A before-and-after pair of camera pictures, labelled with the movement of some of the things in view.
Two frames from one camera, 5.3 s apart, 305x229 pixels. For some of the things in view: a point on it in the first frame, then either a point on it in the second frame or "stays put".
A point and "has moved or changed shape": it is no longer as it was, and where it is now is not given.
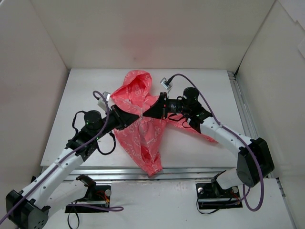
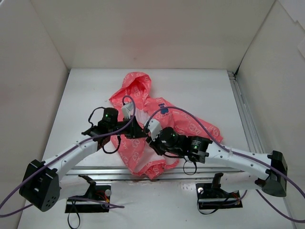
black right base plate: (207, 199) stays put
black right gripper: (163, 105) → (154, 143)
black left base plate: (99, 196) stays put
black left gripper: (116, 116) → (133, 129)
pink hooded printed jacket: (144, 136) has moved or changed shape
